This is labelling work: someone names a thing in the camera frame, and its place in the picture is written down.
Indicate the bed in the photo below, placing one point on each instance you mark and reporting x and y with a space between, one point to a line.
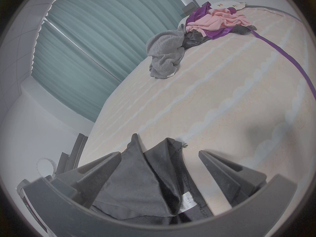
222 95

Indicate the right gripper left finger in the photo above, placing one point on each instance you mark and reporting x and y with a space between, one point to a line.
96 181

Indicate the black T-shirt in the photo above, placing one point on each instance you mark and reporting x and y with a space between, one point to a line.
138 176

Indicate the blue-green curtain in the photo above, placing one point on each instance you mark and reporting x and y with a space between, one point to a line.
111 16
74 78

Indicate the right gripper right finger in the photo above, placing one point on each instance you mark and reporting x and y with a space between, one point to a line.
224 179

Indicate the white printed pillow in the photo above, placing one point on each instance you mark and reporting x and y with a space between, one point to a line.
229 4

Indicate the pink garment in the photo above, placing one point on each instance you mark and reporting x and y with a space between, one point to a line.
217 21

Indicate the purple garment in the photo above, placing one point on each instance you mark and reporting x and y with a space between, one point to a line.
200 12

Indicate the black shiny garment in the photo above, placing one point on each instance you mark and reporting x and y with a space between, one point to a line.
195 39

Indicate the round white-framed mirror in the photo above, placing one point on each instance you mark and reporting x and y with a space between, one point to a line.
45 168

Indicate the grey bedside table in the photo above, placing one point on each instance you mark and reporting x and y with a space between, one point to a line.
188 9

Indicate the black chest of drawers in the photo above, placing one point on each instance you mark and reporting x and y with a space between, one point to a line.
79 149

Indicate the black dressing table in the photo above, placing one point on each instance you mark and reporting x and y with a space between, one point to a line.
63 162

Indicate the grey garment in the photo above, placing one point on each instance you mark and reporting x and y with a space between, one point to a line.
165 48

